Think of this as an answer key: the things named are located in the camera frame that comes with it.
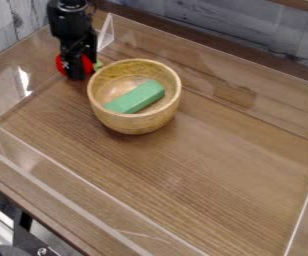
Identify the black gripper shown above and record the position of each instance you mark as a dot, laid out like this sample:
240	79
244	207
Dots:
73	48

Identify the red plush strawberry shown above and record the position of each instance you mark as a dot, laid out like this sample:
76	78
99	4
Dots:
91	66

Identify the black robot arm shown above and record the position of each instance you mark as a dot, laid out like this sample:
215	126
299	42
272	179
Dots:
72	27

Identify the wooden bowl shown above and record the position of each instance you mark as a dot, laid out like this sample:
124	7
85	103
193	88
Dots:
116	80

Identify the green rectangular block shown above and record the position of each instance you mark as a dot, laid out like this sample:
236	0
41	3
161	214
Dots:
139	98

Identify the clear acrylic corner bracket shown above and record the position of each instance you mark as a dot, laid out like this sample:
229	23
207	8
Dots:
107	33

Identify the clear acrylic tray wall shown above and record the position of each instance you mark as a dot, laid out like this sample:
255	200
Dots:
212	186

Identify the black table leg bracket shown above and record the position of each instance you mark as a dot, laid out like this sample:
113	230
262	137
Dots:
36	239

